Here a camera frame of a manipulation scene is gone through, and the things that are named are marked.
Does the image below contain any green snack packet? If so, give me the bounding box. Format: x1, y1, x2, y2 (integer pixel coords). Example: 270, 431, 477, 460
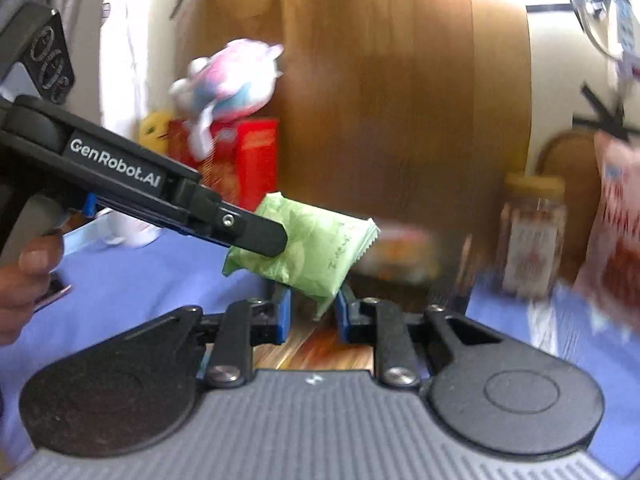
222, 193, 380, 320

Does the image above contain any person's left hand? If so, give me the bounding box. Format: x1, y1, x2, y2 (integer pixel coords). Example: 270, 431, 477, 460
0, 230, 64, 346

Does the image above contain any red gift box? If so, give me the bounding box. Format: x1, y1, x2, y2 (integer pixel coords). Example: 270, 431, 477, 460
167, 117, 279, 211

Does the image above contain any black snack box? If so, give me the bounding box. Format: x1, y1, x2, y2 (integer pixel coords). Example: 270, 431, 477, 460
347, 222, 473, 312

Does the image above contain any white enamel mug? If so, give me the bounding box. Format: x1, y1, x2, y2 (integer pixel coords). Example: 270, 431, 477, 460
96, 209, 162, 248

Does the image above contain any yellow duck plush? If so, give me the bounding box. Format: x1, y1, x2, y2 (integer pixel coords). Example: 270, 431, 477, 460
137, 110, 172, 155

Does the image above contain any blue printed tablecloth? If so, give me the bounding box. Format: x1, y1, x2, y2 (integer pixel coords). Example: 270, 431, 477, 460
1, 232, 639, 476

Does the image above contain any pink blue plush toy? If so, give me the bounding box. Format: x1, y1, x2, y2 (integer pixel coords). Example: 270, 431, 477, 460
169, 38, 284, 162

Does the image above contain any nut jar yellow lid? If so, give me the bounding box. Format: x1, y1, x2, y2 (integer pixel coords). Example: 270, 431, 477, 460
497, 174, 567, 301

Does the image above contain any pink twist snack bag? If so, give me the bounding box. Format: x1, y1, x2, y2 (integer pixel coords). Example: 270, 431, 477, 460
575, 132, 640, 330

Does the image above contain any wooden board backdrop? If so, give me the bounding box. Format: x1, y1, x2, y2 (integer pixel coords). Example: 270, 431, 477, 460
175, 0, 532, 258

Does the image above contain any round wooden board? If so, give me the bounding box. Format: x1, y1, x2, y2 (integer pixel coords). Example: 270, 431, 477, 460
536, 128, 601, 268

